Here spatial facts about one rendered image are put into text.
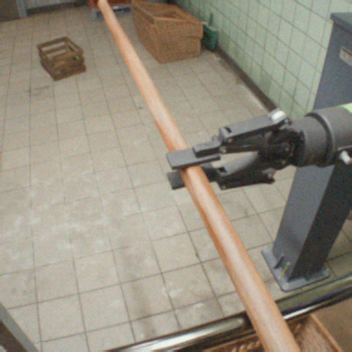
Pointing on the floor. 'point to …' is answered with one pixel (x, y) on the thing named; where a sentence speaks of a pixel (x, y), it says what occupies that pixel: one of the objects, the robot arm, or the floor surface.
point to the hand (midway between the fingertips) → (192, 166)
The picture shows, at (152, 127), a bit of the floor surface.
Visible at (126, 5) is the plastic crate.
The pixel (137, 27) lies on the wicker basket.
